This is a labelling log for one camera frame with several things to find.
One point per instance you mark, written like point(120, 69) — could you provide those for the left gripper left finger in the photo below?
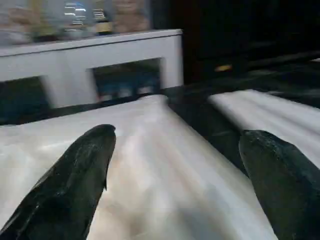
point(67, 187)

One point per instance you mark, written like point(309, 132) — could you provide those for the black plastic mat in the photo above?
point(212, 120)

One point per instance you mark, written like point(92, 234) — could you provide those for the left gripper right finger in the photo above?
point(287, 187)

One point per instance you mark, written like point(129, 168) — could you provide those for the dark cabinet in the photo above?
point(237, 30)

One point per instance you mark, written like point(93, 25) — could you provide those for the white plastic table top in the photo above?
point(155, 162)

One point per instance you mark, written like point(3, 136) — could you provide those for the white cabinet with glass doors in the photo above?
point(70, 57)

